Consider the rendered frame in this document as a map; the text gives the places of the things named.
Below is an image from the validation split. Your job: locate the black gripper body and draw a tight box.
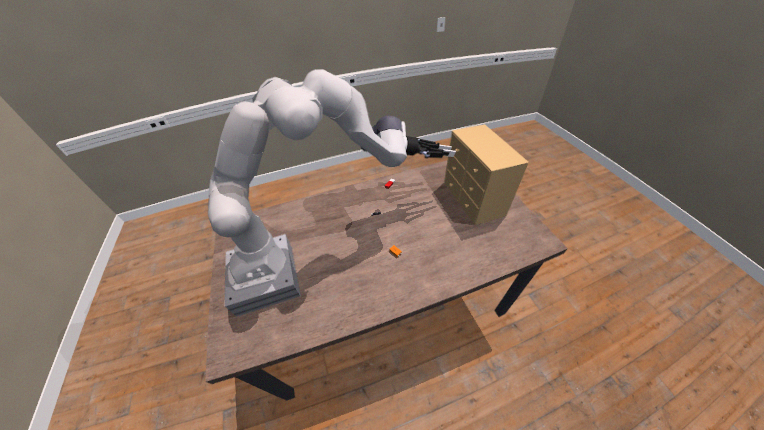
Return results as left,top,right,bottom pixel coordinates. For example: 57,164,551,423
406,136,427,156

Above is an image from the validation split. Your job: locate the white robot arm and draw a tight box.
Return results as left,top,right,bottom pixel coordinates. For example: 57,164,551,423
208,70,407,291

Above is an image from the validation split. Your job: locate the brown wooden drawer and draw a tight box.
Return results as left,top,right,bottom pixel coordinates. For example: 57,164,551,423
463,171,484,207
451,134,470,168
467,151,491,190
445,169,462,200
448,157,465,185
459,188,479,223

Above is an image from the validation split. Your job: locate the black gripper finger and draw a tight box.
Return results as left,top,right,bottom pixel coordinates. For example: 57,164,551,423
420,144,456,158
416,137,452,150

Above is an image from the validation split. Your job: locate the brown wooden chest of drawers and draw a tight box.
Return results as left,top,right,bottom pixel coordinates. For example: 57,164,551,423
450,124,529,225

